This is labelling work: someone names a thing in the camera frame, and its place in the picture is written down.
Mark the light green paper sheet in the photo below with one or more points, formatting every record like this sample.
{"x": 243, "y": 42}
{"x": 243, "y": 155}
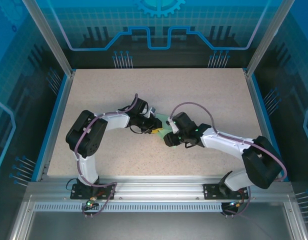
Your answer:
{"x": 162, "y": 117}

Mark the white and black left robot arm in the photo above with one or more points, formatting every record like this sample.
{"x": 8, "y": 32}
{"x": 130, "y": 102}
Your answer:
{"x": 86, "y": 170}

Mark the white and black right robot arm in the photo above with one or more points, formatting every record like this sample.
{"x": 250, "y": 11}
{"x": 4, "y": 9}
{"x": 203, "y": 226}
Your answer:
{"x": 226, "y": 143}

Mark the small connector with green light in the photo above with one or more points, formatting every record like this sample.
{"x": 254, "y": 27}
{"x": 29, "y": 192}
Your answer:
{"x": 90, "y": 202}
{"x": 235, "y": 204}

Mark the grey metal shelf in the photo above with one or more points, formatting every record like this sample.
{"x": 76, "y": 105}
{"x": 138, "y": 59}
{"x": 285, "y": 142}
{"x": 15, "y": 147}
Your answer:
{"x": 156, "y": 227}

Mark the aluminium mounting rail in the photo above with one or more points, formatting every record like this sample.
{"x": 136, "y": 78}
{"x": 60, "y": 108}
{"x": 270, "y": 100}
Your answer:
{"x": 156, "y": 187}

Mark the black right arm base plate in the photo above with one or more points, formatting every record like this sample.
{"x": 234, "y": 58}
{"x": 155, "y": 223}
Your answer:
{"x": 210, "y": 191}

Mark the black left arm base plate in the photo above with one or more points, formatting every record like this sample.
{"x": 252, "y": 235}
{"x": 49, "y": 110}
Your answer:
{"x": 107, "y": 188}

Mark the aluminium side frame rail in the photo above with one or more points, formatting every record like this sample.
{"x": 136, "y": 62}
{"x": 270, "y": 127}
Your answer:
{"x": 69, "y": 82}
{"x": 251, "y": 82}

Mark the aluminium frame post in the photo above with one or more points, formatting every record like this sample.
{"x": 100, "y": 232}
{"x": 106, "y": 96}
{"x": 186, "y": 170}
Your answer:
{"x": 264, "y": 37}
{"x": 51, "y": 37}

